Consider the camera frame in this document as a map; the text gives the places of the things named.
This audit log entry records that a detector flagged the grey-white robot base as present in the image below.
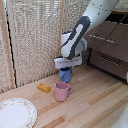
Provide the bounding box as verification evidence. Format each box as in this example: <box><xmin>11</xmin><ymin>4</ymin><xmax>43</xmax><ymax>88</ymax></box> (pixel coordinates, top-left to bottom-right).
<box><xmin>111</xmin><ymin>105</ymin><xmax>128</xmax><ymax>128</ymax></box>

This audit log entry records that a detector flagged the white floral-rimmed plate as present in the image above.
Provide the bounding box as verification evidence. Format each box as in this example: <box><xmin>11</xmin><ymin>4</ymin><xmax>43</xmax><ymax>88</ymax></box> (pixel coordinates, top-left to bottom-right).
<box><xmin>0</xmin><ymin>97</ymin><xmax>39</xmax><ymax>128</ymax></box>

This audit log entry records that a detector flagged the dark brown drawer cabinet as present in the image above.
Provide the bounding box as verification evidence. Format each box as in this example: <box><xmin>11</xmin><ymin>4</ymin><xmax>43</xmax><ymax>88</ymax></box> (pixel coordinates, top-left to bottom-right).
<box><xmin>82</xmin><ymin>9</ymin><xmax>128</xmax><ymax>83</ymax></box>

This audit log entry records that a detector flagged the wide woven screen panel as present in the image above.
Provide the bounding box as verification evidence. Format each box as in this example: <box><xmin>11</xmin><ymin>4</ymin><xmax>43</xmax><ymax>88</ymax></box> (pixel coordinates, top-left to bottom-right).
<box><xmin>6</xmin><ymin>0</ymin><xmax>64</xmax><ymax>89</ymax></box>

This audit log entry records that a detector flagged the short silver drawer handle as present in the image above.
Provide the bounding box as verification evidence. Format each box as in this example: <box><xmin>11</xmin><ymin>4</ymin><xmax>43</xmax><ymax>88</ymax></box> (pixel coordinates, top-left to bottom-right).
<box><xmin>96</xmin><ymin>55</ymin><xmax>123</xmax><ymax>67</ymax></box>

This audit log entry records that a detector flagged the blue plastic cup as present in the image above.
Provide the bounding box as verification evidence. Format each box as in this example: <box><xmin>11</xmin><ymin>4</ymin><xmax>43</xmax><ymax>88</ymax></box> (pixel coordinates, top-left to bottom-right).
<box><xmin>59</xmin><ymin>67</ymin><xmax>73</xmax><ymax>84</ymax></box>

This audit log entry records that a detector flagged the slanted wooden screen post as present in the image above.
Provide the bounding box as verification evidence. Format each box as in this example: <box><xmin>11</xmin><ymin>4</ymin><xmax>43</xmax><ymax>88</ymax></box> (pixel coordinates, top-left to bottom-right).
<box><xmin>0</xmin><ymin>0</ymin><xmax>17</xmax><ymax>90</ymax></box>

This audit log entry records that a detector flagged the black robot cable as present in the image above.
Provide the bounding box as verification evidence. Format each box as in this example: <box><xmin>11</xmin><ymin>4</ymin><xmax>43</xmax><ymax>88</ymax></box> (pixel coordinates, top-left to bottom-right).
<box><xmin>90</xmin><ymin>14</ymin><xmax>128</xmax><ymax>53</ymax></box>

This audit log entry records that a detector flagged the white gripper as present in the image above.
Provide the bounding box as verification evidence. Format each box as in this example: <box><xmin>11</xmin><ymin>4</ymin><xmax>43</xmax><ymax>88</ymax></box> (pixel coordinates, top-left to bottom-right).
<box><xmin>53</xmin><ymin>55</ymin><xmax>84</xmax><ymax>71</ymax></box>

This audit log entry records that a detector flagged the yellow rectangular block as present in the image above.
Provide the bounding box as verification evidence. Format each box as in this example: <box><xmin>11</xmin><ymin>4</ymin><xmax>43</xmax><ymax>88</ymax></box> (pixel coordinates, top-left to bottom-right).
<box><xmin>36</xmin><ymin>82</ymin><xmax>53</xmax><ymax>94</ymax></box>

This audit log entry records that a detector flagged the brown drawer with long handle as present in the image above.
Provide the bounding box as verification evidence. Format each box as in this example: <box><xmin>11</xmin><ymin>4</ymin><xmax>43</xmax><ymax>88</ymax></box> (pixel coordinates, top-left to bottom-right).
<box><xmin>83</xmin><ymin>20</ymin><xmax>128</xmax><ymax>63</ymax></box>

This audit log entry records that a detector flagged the long silver drawer handle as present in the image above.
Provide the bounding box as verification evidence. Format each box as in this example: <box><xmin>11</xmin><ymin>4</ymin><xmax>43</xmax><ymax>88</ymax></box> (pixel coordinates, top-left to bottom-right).
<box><xmin>88</xmin><ymin>34</ymin><xmax>117</xmax><ymax>45</ymax></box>

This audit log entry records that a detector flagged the thin wooden screen post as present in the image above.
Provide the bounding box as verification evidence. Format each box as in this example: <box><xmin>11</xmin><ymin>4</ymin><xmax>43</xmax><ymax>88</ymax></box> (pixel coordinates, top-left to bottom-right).
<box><xmin>56</xmin><ymin>0</ymin><xmax>67</xmax><ymax>73</ymax></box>

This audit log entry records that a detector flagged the pink ceramic mug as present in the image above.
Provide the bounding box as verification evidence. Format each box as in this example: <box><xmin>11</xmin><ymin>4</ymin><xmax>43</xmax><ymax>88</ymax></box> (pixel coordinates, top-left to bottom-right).
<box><xmin>54</xmin><ymin>81</ymin><xmax>73</xmax><ymax>103</ymax></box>

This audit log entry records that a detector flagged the brown drawer with short handle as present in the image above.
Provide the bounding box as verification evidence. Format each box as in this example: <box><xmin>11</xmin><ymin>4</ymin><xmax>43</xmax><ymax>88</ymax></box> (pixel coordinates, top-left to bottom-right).
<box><xmin>88</xmin><ymin>49</ymin><xmax>128</xmax><ymax>82</ymax></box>

